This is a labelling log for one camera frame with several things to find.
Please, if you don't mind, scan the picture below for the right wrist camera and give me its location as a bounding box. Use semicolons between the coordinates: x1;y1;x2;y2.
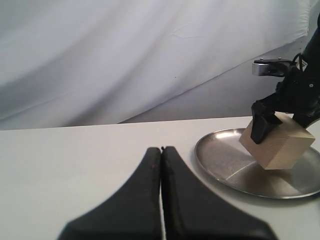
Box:
252;58;292;78

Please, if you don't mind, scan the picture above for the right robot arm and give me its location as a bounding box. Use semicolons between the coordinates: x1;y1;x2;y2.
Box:
250;31;320;144

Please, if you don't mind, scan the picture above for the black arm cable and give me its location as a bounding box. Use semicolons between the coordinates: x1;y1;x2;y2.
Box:
289;52;308;73

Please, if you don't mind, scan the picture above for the light wooden cube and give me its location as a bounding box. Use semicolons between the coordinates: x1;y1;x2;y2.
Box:
239;112;316;170

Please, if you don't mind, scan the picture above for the white backdrop sheet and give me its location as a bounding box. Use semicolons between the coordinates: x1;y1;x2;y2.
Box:
0;0;320;130

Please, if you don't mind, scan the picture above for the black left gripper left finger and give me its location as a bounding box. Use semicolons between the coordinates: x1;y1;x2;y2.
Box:
58;147;162;240

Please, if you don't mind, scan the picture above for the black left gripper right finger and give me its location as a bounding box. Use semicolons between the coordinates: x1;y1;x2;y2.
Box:
160;146;274;240

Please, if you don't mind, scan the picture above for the round steel plate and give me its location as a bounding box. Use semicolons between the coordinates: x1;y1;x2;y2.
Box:
194;128;320;199

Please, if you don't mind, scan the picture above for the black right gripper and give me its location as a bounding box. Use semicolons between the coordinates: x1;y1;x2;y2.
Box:
250;65;320;144

